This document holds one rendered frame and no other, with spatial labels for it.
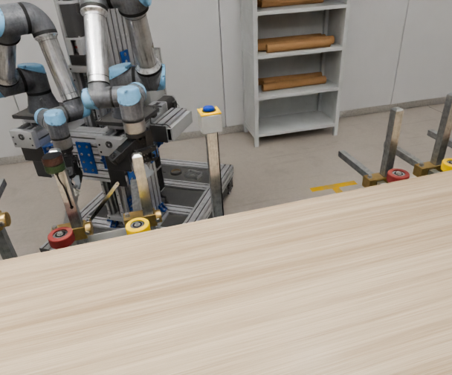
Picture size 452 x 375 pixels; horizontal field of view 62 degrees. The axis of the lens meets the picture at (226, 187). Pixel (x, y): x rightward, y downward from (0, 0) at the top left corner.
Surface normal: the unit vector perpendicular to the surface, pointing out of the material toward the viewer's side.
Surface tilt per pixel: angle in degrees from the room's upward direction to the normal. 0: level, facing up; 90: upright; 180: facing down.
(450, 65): 90
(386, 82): 90
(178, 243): 0
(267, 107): 90
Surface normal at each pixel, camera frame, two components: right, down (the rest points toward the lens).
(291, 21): 0.22, 0.49
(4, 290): -0.06, -0.86
